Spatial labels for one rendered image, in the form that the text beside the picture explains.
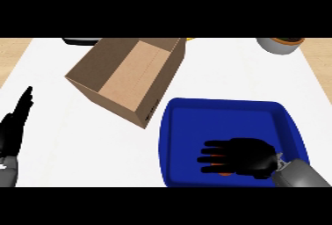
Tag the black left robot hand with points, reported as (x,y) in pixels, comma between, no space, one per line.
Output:
(16,120)

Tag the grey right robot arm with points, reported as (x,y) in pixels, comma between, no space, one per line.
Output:
(298,174)

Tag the black round object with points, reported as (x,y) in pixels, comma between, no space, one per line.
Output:
(80,41)

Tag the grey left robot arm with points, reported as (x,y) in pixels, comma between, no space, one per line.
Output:
(8,172)

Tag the red tomato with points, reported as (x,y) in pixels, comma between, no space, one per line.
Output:
(224,174)

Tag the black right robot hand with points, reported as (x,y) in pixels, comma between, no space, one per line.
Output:
(248,155)

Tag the brown cardboard box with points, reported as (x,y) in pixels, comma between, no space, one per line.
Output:
(130,76)

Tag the grey pot with orange rim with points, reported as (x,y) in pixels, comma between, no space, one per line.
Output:
(281,44)

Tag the blue plastic tray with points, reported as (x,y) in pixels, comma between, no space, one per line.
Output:
(195,129)

